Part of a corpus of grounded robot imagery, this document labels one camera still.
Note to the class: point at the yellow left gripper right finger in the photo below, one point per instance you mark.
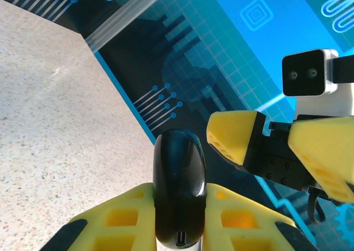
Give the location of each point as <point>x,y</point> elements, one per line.
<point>265,229</point>

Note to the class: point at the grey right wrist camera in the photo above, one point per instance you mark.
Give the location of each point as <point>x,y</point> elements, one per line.
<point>302,74</point>

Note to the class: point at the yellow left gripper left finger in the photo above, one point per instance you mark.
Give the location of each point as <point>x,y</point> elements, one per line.
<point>91,226</point>

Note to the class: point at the aluminium frame post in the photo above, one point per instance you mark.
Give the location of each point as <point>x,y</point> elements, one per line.
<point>116,23</point>

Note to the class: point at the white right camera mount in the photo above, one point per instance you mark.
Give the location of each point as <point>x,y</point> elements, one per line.
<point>318,104</point>

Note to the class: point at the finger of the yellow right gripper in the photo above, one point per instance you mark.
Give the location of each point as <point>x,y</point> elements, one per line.
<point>232,129</point>
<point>326,146</point>

